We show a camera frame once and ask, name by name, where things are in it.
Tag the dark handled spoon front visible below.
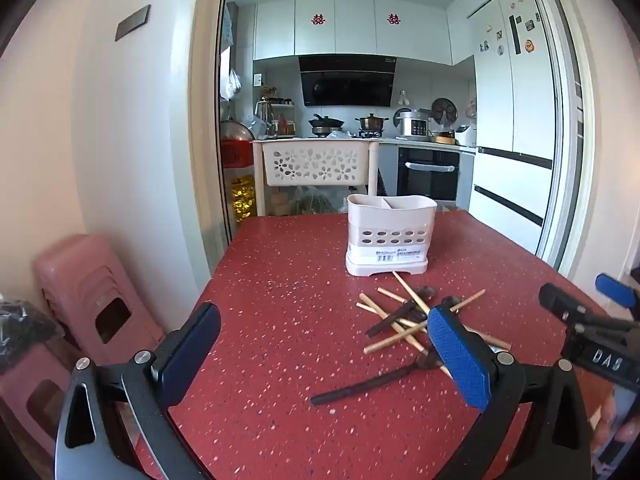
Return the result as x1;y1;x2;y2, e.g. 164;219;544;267
310;350;442;406

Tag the dark handled spoon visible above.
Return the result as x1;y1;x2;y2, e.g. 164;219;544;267
310;350;442;406
364;286;436;338
439;296;462;312

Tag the wooden chopstick low diagonal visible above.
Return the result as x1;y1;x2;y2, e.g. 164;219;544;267
363;289;486;354

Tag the wooden chopstick short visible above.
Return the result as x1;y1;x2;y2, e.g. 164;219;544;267
376;287;408;304

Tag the wooden chopstick long diagonal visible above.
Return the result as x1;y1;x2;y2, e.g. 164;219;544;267
356;294;425;352

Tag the person's right hand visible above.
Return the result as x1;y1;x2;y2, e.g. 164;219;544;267
590;393;639;453

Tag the pink plastic stool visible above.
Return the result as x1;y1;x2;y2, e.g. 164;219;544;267
1;234;164;454

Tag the white refrigerator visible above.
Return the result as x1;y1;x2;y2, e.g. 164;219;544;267
469;0;555;254

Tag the white plastic utensil holder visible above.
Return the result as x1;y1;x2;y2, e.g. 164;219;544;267
345;194;437;278

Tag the black bag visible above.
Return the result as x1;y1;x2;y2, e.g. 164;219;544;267
0;296;62;375

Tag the yellow oil bottle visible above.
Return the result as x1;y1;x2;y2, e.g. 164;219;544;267
231;174;257;226

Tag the black built-in oven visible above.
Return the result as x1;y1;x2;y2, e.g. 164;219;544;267
397;148;460;203

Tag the white perforated basket rack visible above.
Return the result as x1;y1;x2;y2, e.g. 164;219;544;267
252;138;380;217

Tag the silver rice cooker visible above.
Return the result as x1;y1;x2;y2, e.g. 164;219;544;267
393;107;432;140

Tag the brass cooking pot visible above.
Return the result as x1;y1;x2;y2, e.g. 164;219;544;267
357;113;387;132

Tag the black wok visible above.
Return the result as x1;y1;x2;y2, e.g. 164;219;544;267
309;114;344;136

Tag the black range hood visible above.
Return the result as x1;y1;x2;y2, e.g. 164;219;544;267
297;54;397;107

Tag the grey wall switch plate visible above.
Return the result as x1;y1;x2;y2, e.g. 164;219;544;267
114;4;151;41

